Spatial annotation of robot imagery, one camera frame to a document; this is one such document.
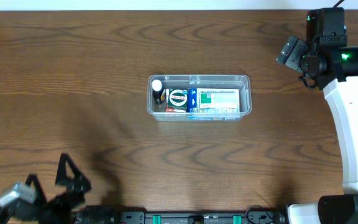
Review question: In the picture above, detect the red Panadol ActiFast packet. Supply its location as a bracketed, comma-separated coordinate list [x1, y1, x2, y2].
[165, 88, 188, 113]

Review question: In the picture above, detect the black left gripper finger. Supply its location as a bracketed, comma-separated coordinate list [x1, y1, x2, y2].
[25, 174, 47, 205]
[55, 153, 91, 193]

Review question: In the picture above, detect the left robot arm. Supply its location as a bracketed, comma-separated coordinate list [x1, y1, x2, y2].
[0, 153, 117, 223]

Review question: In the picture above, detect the green Zam-Buk ointment box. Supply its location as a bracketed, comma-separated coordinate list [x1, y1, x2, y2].
[168, 88, 189, 111]

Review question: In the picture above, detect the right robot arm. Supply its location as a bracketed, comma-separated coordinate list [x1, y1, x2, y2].
[277, 36, 358, 223]

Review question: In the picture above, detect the clear plastic container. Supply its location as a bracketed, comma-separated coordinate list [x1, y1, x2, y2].
[147, 75, 252, 121]

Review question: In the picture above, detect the white green medicine box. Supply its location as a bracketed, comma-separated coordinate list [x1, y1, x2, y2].
[197, 88, 239, 109]

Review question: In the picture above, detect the blue cooling patch box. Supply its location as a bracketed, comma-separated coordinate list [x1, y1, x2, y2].
[188, 88, 241, 121]

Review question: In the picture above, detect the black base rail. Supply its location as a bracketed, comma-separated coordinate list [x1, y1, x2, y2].
[73, 206, 289, 224]

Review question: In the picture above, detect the dark syrup bottle white cap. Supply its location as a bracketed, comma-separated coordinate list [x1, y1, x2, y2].
[151, 80, 166, 105]

